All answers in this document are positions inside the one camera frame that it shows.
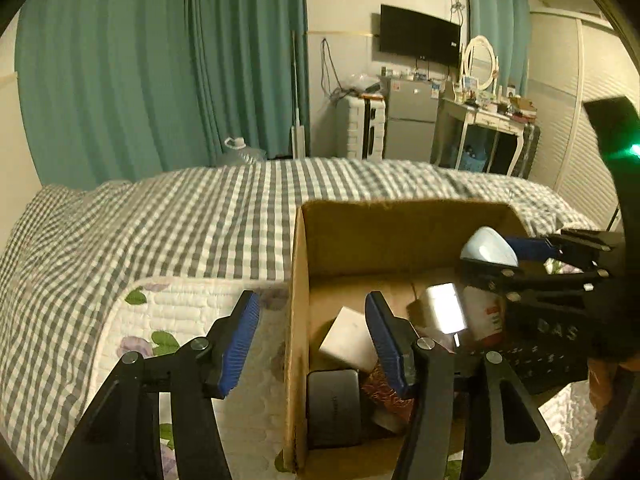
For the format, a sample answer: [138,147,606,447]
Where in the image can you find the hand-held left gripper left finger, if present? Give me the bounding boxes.
[50,290,261,480]

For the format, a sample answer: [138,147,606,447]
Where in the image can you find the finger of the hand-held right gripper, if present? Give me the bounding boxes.
[504,228,626,267]
[460,258,613,307]

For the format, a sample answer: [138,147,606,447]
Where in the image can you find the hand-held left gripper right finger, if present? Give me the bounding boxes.
[364,291,573,480]

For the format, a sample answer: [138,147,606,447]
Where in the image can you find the red brown patterned pouch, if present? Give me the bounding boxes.
[361,360,416,416]

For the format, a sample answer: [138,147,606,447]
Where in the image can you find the white charger plug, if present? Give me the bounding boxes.
[407,283,468,348]
[318,306,381,373]

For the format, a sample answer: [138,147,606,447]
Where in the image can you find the light blue case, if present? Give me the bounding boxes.
[460,226,519,267]

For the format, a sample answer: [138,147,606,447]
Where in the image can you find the white tube with red label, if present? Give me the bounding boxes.
[462,270,506,348]

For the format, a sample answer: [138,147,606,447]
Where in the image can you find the black rounded device box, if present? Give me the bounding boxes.
[306,368,363,450]

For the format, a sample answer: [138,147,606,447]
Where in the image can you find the black remote control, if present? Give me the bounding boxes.
[500,340,591,396]

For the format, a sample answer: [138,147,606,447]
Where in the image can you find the cardboard box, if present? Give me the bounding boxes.
[282,199,591,476]

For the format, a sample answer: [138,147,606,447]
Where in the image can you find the white floral quilt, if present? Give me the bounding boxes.
[90,275,621,480]

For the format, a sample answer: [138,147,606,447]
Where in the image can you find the grey suitcase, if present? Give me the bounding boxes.
[520,122,542,181]

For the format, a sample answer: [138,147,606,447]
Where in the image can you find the blue bin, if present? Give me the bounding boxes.
[457,145,488,173]

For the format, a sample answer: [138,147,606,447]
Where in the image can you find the white louvred wardrobe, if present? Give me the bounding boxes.
[527,7,640,233]

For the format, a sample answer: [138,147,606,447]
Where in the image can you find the white dressing table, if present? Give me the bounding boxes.
[432,95,531,176]

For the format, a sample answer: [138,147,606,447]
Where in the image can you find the grey checked blanket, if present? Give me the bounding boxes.
[0,157,601,476]

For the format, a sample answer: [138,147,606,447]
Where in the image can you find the small grey fridge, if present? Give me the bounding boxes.
[382,77,441,163]

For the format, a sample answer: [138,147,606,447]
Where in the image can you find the white oval mirror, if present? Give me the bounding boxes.
[460,35,501,93]

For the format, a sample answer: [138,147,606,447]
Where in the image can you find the large water bottle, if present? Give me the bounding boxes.
[215,136,268,166]

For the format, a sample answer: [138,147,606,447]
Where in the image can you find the white suitcase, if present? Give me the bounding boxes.
[335,94,388,160]

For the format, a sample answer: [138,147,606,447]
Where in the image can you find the white mop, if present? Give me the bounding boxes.
[290,30,308,158]

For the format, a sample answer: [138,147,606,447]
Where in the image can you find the clear plastic bag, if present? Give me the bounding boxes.
[350,72,381,93]

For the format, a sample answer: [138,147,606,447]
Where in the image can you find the narrow green window curtain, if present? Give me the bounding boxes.
[465,0,531,96]

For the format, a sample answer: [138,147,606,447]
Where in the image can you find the green corner curtain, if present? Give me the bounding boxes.
[187,0,311,161]

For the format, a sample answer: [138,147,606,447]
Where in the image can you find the wide green curtain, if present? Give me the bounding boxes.
[15,0,211,191]

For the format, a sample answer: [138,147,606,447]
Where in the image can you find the black wall television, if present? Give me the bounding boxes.
[379,4,462,67]

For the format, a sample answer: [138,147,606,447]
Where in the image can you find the hanging black cable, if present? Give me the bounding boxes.
[320,37,346,101]

